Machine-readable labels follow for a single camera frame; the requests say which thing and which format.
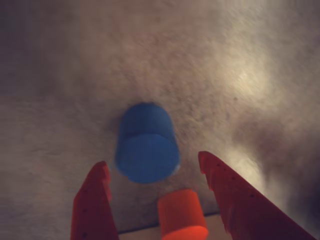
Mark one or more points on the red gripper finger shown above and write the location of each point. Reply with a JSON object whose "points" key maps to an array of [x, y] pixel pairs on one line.
{"points": [[245, 212], [92, 207]]}

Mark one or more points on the blue cylinder block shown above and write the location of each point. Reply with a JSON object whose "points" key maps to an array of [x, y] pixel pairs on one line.
{"points": [[146, 150]]}

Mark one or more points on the orange teardrop block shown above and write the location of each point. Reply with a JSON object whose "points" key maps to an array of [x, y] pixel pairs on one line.
{"points": [[181, 215]]}

